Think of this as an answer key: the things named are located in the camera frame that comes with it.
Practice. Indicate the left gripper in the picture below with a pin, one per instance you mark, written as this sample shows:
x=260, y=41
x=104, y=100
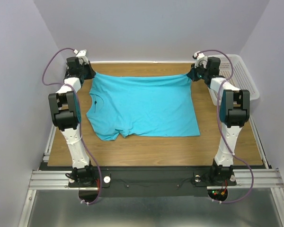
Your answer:
x=91, y=73

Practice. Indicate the turquoise t-shirt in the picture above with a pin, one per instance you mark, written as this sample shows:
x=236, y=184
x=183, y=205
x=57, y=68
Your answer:
x=159, y=106

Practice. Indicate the aluminium frame rail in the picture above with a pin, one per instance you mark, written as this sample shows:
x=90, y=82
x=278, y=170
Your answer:
x=263, y=178

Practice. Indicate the left aluminium side rail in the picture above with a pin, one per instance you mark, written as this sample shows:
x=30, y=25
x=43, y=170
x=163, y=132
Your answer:
x=55, y=140

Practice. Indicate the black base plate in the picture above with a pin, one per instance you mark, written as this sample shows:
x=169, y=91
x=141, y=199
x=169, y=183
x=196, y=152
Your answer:
x=150, y=181

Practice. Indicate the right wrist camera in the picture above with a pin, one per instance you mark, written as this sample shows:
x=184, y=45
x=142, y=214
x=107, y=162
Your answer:
x=200, y=59

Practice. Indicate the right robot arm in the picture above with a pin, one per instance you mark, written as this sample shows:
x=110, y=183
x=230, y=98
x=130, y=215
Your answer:
x=233, y=109

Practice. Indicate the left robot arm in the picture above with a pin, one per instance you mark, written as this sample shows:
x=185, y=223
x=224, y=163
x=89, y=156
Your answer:
x=66, y=116

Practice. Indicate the white plastic basket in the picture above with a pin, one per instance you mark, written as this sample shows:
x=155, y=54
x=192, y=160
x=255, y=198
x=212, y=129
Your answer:
x=241, y=77

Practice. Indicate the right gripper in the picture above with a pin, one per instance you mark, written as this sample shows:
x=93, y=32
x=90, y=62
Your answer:
x=191, y=74

